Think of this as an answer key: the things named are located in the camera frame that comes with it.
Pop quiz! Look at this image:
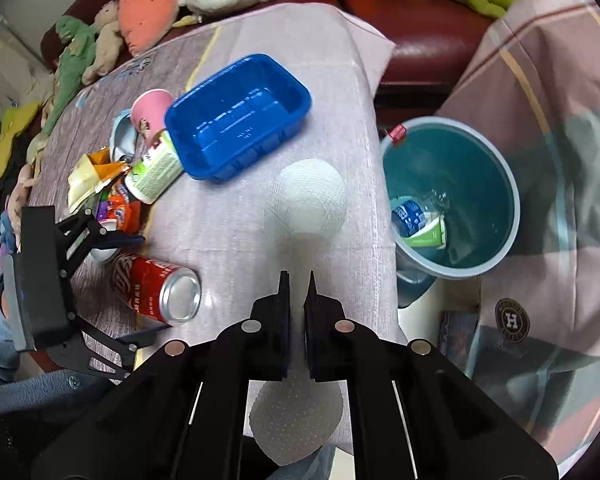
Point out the lilac woven tablecloth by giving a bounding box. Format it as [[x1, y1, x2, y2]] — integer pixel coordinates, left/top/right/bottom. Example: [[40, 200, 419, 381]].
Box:
[[29, 1, 406, 441]]

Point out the beige bear plush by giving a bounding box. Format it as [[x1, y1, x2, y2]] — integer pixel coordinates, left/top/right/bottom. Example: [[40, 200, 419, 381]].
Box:
[[82, 1, 124, 86]]

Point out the red cola can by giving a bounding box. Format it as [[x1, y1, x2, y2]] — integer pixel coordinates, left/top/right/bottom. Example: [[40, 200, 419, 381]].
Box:
[[110, 252, 202, 326]]

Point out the green white carton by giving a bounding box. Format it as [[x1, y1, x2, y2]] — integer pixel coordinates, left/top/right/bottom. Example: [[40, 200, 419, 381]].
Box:
[[403, 211, 446, 250]]

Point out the small green dinosaur plush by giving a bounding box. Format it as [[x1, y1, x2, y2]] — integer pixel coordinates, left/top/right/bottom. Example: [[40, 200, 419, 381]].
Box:
[[27, 15, 96, 165]]

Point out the yellow plush toy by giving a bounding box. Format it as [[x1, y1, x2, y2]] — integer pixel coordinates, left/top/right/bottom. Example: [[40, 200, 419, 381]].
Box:
[[0, 101, 41, 179]]

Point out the plaid pink grey blanket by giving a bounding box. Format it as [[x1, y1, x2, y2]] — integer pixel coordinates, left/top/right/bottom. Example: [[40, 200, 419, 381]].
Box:
[[439, 0, 600, 470]]

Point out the blue label plastic bottle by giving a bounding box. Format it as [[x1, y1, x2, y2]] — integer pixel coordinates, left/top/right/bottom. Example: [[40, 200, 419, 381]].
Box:
[[391, 198, 427, 237]]

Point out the white foam net sleeve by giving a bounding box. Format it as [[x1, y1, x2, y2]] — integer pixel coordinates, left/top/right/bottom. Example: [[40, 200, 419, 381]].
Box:
[[249, 159, 347, 466]]

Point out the yellow orange snack wrapper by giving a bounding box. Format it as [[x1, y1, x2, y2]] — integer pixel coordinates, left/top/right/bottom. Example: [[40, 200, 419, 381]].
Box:
[[68, 148, 130, 214]]

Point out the silver foil wrapper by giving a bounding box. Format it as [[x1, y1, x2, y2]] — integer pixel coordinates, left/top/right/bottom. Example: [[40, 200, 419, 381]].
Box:
[[109, 110, 137, 162]]

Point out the dark printed book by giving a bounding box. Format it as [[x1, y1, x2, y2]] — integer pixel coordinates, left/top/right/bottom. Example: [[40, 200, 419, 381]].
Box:
[[438, 311, 479, 372]]

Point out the blue round trash bin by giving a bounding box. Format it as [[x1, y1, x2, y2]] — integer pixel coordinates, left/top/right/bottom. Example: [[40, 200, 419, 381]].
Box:
[[380, 116, 520, 308]]

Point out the pink paper cup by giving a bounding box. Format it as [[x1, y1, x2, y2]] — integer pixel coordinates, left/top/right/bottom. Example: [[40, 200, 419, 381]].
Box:
[[131, 89, 174, 146]]

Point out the orange candy wrapper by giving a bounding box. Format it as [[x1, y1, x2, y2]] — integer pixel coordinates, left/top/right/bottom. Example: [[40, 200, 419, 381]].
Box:
[[96, 179, 143, 235]]

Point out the blue plastic tray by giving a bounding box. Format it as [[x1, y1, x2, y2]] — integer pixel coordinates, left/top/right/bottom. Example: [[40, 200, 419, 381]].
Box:
[[164, 53, 312, 183]]

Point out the pink carrot plush doll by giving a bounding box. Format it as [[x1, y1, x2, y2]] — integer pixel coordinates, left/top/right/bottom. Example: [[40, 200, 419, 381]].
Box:
[[119, 0, 178, 56]]

